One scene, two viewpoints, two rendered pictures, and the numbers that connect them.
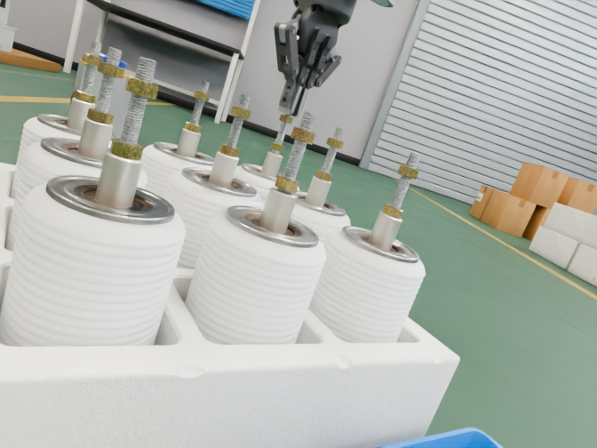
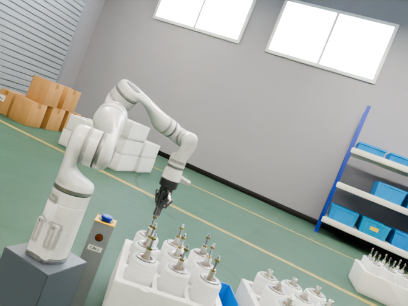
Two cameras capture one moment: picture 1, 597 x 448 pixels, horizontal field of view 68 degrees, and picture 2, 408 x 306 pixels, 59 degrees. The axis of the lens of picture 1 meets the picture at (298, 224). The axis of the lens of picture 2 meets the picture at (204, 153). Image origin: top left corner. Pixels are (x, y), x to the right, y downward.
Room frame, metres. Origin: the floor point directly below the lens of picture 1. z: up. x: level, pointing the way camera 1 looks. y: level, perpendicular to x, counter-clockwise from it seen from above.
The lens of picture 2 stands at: (-0.13, 1.30, 0.72)
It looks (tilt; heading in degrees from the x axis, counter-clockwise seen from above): 3 degrees down; 297
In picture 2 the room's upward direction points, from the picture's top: 22 degrees clockwise
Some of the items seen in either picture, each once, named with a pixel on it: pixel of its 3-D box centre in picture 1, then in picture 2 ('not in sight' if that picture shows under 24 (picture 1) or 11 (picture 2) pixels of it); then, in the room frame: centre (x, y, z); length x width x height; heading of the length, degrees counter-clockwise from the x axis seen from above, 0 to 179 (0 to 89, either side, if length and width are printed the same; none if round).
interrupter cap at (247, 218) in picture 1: (272, 227); (205, 265); (0.33, 0.02, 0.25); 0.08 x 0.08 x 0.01
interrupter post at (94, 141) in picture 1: (94, 140); (180, 265); (0.36, 0.18, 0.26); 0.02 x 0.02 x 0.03
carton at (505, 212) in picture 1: (507, 212); (28, 111); (3.86, -1.66, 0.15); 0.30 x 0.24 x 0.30; 7
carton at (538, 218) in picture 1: (540, 224); (47, 116); (3.91, -1.99, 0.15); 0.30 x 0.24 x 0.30; 8
